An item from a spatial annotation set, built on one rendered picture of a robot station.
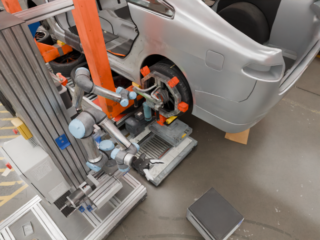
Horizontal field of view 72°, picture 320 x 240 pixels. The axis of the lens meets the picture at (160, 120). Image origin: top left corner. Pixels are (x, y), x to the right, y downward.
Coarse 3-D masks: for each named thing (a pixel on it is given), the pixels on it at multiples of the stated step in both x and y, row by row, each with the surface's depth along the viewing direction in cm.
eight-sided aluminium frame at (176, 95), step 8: (152, 72) 233; (144, 80) 249; (160, 80) 228; (168, 80) 224; (144, 88) 258; (168, 88) 227; (176, 96) 225; (176, 104) 234; (160, 112) 263; (168, 112) 261; (176, 112) 240
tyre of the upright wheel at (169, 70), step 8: (160, 64) 234; (168, 64) 232; (160, 72) 234; (168, 72) 226; (176, 72) 226; (184, 80) 227; (184, 88) 226; (184, 96) 229; (192, 104) 250; (184, 112) 247
